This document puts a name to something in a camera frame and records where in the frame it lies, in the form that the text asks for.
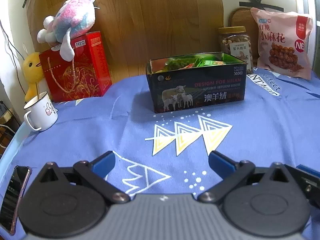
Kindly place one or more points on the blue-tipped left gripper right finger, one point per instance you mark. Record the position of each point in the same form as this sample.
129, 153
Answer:
234, 175

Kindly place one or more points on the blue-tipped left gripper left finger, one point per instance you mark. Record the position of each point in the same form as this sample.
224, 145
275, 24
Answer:
93, 175

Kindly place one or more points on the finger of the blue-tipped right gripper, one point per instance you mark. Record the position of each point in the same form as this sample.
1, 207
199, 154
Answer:
308, 181

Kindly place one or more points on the olive green snack packet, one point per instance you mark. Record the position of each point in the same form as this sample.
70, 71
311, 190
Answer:
176, 64

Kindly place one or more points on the blue printed tablecloth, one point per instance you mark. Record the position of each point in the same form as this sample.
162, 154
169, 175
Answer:
278, 120

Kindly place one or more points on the black smartphone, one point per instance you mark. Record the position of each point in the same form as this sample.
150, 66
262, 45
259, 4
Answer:
12, 198

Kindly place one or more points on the white enamel mug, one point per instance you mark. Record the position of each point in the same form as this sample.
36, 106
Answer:
40, 114

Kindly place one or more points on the red gift bag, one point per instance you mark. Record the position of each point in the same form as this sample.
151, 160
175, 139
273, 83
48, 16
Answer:
85, 76

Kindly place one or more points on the black sheep-print box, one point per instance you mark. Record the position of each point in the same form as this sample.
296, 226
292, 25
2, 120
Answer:
198, 86

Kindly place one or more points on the yellow duck plush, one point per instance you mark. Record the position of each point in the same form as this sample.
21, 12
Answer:
33, 73

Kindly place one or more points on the nut jar with gold lid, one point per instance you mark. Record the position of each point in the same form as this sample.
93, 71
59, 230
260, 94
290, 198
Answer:
236, 41

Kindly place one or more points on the pink snack bag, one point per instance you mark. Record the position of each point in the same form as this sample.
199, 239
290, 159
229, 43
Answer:
282, 39

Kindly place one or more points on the pink blue plush toy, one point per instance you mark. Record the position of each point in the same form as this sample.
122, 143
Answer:
75, 18

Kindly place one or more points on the wooden board backdrop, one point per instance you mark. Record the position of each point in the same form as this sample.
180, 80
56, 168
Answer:
135, 31

